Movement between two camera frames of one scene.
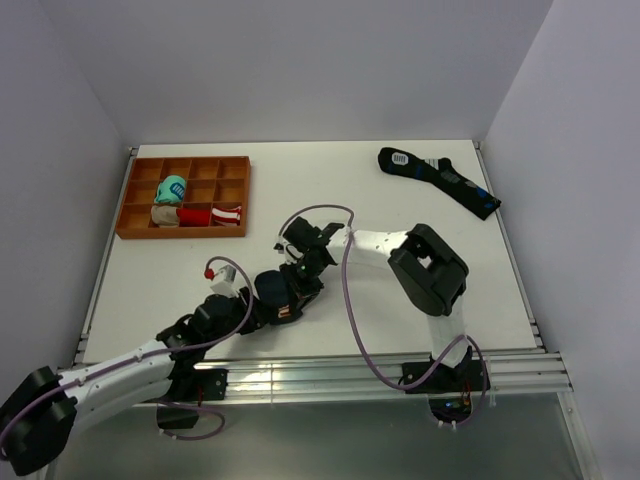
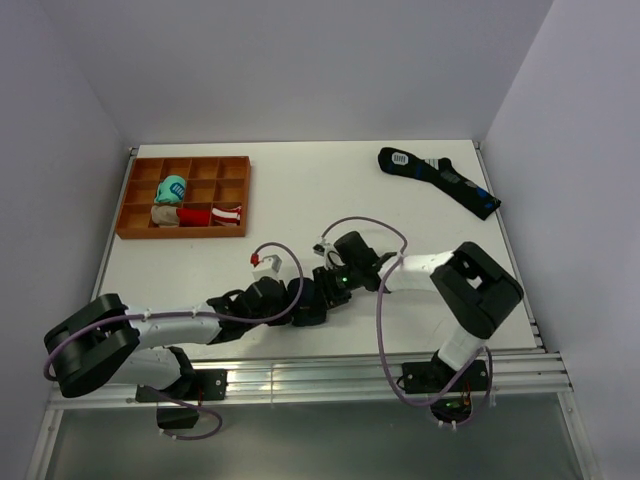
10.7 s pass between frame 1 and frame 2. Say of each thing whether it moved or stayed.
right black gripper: moved
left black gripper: stayed
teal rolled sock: stayed
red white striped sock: stayed
